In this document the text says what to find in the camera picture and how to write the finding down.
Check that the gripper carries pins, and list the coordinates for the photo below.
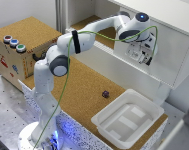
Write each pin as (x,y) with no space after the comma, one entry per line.
(136,50)

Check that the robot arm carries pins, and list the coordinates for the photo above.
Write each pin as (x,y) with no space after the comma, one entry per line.
(44,80)

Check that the white sliding door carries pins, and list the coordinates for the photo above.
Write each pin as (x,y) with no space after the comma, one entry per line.
(167,63)

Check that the white cabinet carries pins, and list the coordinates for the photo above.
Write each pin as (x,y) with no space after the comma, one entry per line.
(167,13)

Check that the purple block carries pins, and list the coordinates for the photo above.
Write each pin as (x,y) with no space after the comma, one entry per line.
(105,94)

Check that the white plastic box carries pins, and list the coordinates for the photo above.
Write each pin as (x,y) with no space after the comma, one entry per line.
(127,118)

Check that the wooden drawer box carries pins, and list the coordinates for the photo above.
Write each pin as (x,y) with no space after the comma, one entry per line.
(27,31)

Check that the green button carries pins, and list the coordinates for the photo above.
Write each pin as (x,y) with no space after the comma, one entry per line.
(20,47)

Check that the blue button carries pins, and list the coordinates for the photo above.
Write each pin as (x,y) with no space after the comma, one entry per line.
(14,42)

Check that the red button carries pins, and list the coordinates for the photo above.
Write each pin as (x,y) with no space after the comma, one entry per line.
(7,38)

